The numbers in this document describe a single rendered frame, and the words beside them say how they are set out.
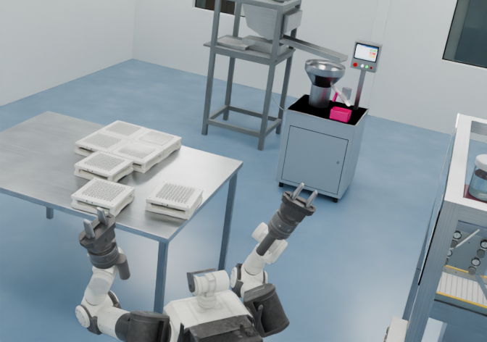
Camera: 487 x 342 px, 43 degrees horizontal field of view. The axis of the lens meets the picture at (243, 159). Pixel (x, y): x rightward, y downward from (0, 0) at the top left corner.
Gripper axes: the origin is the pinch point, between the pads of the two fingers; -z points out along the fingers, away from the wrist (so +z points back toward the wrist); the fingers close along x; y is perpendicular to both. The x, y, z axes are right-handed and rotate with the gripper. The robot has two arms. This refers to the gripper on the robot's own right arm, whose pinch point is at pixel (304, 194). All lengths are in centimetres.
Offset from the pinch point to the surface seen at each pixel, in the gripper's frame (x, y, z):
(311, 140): -78, 301, 123
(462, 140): -62, 61, -23
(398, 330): -57, -8, 28
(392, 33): -156, 563, 68
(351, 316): -120, 128, 139
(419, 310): -58, -6, 17
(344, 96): -85, 325, 81
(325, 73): -59, 324, 71
